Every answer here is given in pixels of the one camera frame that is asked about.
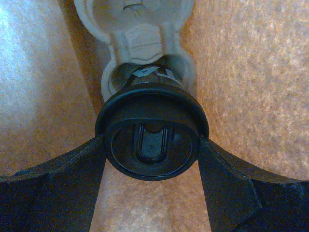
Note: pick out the brown paper bag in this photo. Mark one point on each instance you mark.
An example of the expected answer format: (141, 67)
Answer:
(252, 62)

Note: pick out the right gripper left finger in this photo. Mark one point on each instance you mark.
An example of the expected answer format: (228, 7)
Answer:
(56, 196)

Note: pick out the single cardboard cup carrier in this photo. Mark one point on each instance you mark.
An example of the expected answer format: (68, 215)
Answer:
(139, 32)

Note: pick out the black cup lid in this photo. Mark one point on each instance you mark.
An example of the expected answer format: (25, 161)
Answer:
(152, 131)

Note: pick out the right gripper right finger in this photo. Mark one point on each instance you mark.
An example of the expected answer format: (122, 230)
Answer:
(241, 197)

